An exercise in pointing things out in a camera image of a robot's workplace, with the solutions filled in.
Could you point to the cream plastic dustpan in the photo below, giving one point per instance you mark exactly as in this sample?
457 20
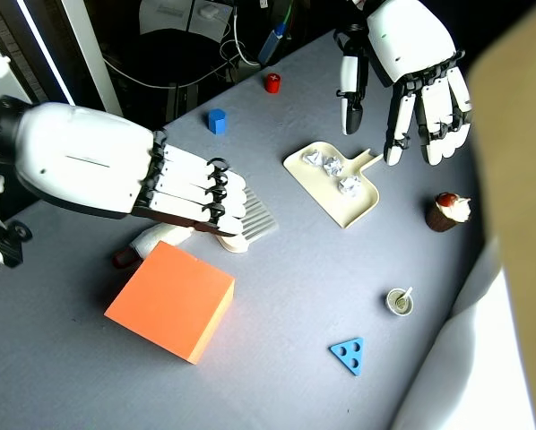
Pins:
322 199

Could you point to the grey table cloth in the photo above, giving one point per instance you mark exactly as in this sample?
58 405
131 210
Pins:
295 291

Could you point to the cream hand broom grey bristles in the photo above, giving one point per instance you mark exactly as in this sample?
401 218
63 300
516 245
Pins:
259 219

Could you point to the small bowl with spoon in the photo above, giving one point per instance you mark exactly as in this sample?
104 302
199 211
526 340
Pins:
400 304

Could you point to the white computer mouse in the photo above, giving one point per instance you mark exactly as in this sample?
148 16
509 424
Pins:
209 11

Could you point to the red cylinder block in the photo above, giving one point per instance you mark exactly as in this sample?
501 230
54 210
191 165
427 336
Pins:
272 84

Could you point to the orange foam cube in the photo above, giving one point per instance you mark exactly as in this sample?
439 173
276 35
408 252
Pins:
169 300

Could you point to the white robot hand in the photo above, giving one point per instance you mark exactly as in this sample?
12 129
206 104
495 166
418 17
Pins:
84 157
407 40

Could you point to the tan blurry panel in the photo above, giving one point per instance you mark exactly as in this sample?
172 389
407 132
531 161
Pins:
519 179

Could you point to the white upright post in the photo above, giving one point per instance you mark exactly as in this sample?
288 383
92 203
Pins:
86 45

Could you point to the blue triangle block with holes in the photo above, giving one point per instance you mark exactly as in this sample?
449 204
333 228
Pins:
355 365

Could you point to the toy cupcake with strawberry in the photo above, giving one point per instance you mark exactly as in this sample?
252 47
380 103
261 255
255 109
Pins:
445 215

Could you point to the white paper ball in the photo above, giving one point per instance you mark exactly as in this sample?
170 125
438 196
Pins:
313 157
333 166
350 185

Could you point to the grey adapter box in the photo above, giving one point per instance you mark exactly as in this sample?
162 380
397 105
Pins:
271 42

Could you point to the white light strip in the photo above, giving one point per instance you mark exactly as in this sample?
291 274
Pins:
39 40

